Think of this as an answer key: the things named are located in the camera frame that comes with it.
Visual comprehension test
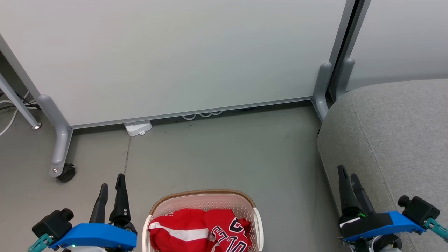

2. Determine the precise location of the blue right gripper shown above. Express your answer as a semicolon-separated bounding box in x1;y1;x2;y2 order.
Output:
337;165;426;252

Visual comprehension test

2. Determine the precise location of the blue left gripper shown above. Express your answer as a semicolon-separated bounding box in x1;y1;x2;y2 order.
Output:
49;173;138;250

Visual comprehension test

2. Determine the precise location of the red garment with white stripe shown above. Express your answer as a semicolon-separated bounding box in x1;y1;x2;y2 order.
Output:
148;209;216;252

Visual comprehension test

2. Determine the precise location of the red jersey with lettering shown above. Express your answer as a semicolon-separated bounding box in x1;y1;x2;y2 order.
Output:
202;209;253;252

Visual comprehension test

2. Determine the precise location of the grey fabric sofa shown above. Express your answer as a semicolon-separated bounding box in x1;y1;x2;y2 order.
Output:
317;79;448;252

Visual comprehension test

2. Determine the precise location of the black caster wheel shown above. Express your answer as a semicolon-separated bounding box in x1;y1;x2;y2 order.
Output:
57;163;76;183

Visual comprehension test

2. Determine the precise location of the white power strip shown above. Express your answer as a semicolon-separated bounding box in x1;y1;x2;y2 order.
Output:
124;120;153;137

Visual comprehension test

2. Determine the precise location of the grey partition foot with caster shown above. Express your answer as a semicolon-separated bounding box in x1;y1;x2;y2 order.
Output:
37;94;73;177

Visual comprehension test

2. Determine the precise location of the cream plastic laundry basket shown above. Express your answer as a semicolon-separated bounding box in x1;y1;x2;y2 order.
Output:
142;189;264;252

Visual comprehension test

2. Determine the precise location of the grey metal table leg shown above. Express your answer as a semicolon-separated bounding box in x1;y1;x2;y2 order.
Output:
0;73;42;131

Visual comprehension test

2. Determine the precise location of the large white partition panel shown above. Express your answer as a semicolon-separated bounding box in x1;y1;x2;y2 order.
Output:
0;0;348;129

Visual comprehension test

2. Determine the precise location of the small white partition panel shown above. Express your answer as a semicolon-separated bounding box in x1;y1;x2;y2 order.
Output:
346;0;448;91

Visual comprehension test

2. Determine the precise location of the teal left camera connector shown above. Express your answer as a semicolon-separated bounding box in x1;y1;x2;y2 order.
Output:
28;233;54;252

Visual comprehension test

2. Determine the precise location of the teal camera connector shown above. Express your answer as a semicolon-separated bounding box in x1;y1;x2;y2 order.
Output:
28;233;54;252
424;217;448;243

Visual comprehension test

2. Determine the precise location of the teal right camera connector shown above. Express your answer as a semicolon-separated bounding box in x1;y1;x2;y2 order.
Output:
424;217;448;243

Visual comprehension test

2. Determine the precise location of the coiled white cable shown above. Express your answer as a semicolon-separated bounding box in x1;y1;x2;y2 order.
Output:
182;111;224;121

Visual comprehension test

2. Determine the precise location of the white floor cable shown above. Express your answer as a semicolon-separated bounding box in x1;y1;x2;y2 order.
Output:
0;99;22;137

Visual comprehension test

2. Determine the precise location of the black floor cable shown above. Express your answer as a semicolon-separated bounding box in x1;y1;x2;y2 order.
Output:
0;91;40;110

